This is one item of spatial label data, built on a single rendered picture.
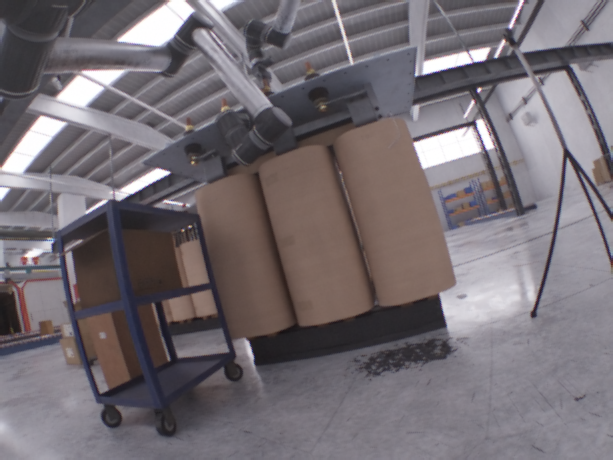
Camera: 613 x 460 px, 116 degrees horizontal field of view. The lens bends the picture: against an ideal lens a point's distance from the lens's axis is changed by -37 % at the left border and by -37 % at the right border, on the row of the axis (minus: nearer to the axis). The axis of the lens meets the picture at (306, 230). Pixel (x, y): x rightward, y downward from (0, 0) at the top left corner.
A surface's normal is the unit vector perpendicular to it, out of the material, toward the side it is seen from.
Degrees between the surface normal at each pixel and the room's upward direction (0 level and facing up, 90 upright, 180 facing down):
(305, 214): 90
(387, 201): 90
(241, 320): 90
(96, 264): 90
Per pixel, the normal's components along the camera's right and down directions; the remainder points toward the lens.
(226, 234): -0.27, -0.04
